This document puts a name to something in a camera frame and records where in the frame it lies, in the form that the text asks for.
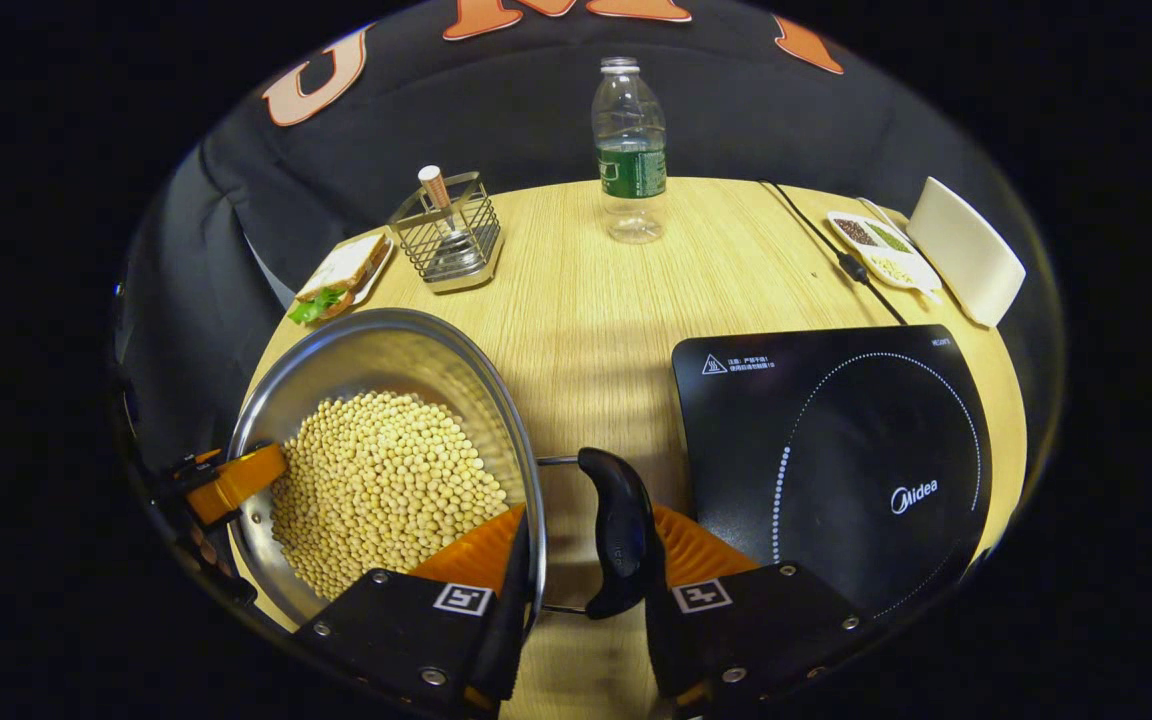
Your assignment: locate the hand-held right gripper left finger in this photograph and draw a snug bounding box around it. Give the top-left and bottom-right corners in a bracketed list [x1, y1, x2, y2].
[291, 503, 537, 719]

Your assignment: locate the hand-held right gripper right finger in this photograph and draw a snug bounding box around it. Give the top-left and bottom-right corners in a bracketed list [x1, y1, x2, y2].
[639, 503, 862, 716]

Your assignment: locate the pile of yellow soybeans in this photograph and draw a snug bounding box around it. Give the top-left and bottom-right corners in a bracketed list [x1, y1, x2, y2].
[269, 390, 509, 601]

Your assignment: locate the steel pot with black handle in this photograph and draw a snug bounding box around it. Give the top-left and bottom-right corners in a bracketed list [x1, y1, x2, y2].
[226, 308, 659, 631]

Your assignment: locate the black induction cooktop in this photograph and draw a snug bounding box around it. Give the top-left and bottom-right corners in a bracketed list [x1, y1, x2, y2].
[671, 323, 994, 621]

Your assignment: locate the sandwich with lettuce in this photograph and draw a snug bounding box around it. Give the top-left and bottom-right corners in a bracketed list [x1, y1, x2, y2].
[288, 235, 392, 324]

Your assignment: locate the white three-part seasoning dish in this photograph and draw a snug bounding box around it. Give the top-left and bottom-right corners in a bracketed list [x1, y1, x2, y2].
[826, 210, 944, 298]

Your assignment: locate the white rectangular box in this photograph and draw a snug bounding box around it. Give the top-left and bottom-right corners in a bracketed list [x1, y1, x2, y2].
[906, 177, 1027, 329]

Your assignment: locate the clear green-label water bottle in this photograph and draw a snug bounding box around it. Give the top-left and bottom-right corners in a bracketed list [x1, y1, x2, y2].
[591, 57, 668, 245]

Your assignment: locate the metal wire rack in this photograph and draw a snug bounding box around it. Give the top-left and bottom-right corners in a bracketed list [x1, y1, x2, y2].
[388, 170, 505, 294]

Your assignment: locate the black power cable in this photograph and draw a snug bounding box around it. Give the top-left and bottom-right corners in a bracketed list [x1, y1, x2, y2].
[758, 180, 909, 326]

